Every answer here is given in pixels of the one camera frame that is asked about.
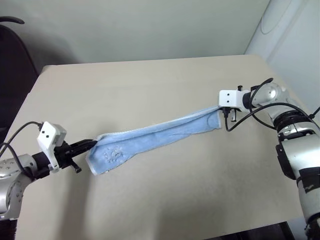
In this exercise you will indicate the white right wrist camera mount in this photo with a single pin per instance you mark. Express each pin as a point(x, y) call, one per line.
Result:
point(228, 98)

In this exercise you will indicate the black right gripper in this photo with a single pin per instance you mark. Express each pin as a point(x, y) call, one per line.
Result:
point(231, 113)

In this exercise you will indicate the black office chair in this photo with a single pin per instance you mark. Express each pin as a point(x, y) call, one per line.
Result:
point(15, 75)

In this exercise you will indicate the white panel with round mark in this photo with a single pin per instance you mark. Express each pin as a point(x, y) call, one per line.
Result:
point(287, 37)

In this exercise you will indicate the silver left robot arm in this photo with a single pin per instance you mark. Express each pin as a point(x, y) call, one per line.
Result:
point(10, 185)

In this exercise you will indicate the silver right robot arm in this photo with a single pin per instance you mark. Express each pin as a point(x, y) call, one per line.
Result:
point(297, 150)

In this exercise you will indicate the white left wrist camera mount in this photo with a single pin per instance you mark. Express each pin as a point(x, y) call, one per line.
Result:
point(47, 135)

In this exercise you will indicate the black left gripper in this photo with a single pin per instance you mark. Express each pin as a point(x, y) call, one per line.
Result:
point(63, 153)

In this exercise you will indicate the light blue towel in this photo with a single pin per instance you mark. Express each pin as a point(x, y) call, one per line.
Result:
point(155, 140)

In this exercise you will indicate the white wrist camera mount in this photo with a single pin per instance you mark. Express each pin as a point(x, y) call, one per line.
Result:
point(228, 98)
point(47, 135)

